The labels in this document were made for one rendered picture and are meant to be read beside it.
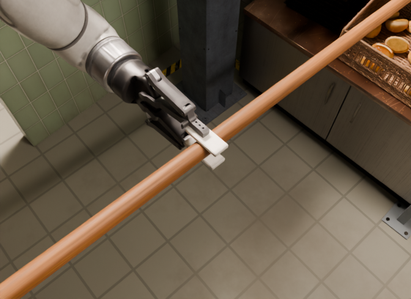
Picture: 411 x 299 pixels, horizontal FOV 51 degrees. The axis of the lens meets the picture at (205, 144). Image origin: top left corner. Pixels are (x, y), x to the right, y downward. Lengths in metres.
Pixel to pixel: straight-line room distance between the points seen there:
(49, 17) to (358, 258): 1.78
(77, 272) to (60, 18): 1.54
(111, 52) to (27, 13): 0.16
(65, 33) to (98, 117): 1.72
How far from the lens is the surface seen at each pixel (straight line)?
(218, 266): 2.05
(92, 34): 0.80
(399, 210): 2.32
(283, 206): 2.17
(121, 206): 0.63
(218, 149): 0.68
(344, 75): 1.90
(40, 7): 0.71
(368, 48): 1.83
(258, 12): 2.08
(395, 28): 2.09
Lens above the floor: 1.98
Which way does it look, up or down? 60 degrees down
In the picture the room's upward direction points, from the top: straight up
